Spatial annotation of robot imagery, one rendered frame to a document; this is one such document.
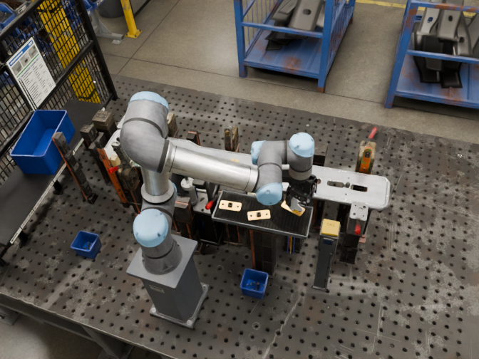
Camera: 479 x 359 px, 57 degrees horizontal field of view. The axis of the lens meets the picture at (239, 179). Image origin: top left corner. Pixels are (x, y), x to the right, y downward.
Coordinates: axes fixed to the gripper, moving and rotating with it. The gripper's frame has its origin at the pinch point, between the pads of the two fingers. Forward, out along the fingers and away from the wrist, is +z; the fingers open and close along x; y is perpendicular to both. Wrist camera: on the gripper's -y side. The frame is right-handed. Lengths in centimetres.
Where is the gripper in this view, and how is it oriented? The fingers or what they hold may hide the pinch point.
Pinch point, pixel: (292, 204)
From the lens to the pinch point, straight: 161.8
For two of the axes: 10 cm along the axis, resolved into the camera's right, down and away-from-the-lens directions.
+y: 8.1, 4.3, -4.1
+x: 5.9, -6.5, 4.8
